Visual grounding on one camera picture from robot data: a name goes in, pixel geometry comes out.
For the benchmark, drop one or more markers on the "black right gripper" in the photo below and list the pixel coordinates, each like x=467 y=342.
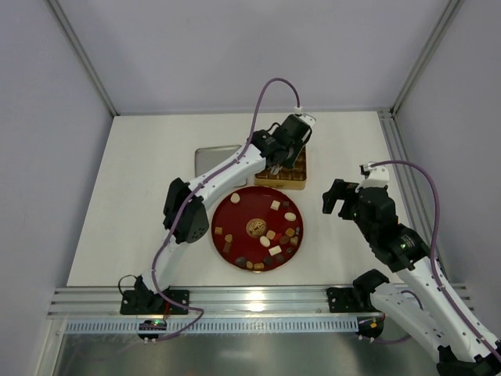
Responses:
x=347 y=200

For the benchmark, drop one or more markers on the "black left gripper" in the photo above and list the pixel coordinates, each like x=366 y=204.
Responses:
x=285 y=155

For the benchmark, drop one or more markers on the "metal tongs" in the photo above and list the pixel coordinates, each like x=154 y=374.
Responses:
x=275 y=169

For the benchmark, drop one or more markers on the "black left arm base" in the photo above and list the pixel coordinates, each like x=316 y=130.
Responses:
x=140 y=300

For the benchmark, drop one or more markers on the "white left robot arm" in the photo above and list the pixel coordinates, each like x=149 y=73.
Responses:
x=186 y=205

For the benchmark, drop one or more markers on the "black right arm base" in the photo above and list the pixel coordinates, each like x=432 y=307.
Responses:
x=352 y=297

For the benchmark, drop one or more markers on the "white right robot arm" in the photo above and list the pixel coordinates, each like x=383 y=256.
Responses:
x=445 y=327

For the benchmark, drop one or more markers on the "gold chocolate tin box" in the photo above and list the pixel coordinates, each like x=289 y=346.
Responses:
x=285 y=179

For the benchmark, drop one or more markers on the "white oval swirl chocolate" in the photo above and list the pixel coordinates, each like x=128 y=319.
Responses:
x=290 y=216

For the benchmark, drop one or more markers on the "tan ridged shell chocolate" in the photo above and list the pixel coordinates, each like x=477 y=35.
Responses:
x=290 y=232

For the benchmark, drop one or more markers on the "white cube chocolate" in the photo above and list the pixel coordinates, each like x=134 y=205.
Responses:
x=275 y=204

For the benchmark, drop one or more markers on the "cream rounded square chocolate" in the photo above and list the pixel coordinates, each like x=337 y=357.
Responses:
x=270 y=234

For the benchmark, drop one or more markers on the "white rectangular chocolate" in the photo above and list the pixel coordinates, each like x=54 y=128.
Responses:
x=275 y=250

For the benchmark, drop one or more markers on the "white cone chocolate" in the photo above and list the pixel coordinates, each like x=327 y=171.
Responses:
x=235 y=198

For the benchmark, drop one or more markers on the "grey brown pebble chocolate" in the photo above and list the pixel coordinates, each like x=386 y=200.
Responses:
x=241 y=261

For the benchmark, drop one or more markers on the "round red lacquer plate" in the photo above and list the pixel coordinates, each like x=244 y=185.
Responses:
x=250 y=219

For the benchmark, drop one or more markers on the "silver tin lid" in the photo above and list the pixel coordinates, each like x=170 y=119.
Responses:
x=206 y=158

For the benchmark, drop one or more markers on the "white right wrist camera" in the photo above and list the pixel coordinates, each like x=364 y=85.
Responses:
x=374 y=176

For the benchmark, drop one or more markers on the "right aluminium frame rail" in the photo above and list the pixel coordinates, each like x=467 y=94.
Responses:
x=412 y=183

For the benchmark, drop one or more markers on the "aluminium front rail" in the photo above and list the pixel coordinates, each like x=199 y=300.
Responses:
x=106 y=301

